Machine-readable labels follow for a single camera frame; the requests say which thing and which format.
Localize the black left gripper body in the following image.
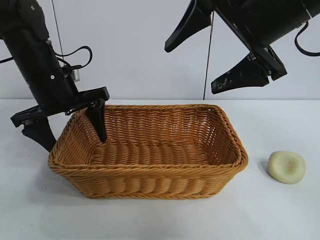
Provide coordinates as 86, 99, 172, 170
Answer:
2, 28, 111, 128

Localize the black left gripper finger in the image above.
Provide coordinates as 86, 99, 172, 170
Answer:
84, 99, 108, 144
21, 117, 57, 153

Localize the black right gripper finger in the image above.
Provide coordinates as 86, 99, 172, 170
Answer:
211, 53, 271, 95
164, 0, 213, 53

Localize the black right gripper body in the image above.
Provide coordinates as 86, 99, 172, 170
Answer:
199, 0, 320, 81

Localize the pale yellow egg yolk pastry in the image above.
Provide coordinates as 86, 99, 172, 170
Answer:
267, 150, 306, 185

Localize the brown woven wicker basket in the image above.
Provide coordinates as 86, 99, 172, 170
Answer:
47, 104, 250, 200

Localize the clear left wrist camera mount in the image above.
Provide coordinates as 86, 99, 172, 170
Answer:
62, 65, 81, 83

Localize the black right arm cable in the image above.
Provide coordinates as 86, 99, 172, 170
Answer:
294, 21, 320, 57

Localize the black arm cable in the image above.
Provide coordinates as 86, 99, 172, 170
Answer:
0, 45, 93, 71
294, 21, 320, 57

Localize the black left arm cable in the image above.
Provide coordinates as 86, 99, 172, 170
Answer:
0, 45, 93, 71

